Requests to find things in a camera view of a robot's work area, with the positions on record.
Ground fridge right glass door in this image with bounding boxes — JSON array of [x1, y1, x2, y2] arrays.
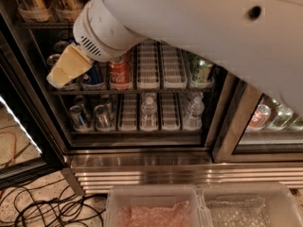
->
[[213, 73, 303, 163]]

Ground black floor cables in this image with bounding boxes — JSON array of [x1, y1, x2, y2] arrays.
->
[[0, 177, 105, 227]]

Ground silver can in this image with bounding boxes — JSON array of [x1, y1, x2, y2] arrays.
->
[[69, 105, 89, 129], [94, 105, 112, 129]]

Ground silver can bottom left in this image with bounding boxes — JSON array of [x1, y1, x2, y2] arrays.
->
[[69, 105, 89, 129]]

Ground orange floor cable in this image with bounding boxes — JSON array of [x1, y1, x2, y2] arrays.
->
[[0, 130, 18, 168]]

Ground orange can right compartment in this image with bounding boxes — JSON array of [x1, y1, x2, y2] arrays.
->
[[247, 104, 271, 131]]

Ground clear bin bubble wrap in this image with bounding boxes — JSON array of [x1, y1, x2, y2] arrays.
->
[[202, 183, 303, 227]]

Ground green can front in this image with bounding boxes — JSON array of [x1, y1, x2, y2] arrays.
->
[[189, 56, 213, 82]]

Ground blue pepsi can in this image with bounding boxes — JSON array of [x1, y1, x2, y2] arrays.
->
[[82, 62, 103, 85]]

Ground white empty tray middle shelf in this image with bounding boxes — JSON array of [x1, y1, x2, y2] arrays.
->
[[136, 40, 160, 89]]

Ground clear bin pink wrap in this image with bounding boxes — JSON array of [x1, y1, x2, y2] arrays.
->
[[104, 185, 212, 227]]

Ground red coca cola can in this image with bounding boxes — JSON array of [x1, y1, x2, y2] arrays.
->
[[109, 56, 130, 84]]

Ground water bottle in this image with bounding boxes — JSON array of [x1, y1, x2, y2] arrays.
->
[[141, 96, 157, 131], [184, 96, 205, 131]]

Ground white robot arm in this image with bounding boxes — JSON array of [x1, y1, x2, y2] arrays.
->
[[46, 0, 303, 114]]

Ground water bottle centre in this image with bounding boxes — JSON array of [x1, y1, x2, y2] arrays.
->
[[141, 96, 157, 131]]

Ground water bottle right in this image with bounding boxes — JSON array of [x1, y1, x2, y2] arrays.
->
[[184, 96, 205, 131]]

